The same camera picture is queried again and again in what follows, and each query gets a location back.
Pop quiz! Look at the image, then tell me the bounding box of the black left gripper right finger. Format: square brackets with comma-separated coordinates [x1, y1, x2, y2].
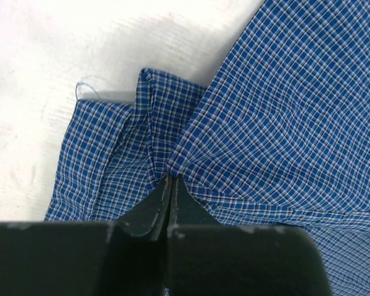
[167, 178, 331, 295]

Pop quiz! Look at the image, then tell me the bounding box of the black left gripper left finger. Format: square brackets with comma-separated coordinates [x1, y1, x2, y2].
[0, 176, 172, 295]

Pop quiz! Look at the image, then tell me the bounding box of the blue checkered long sleeve shirt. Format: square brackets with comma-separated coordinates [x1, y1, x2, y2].
[45, 1, 370, 295]

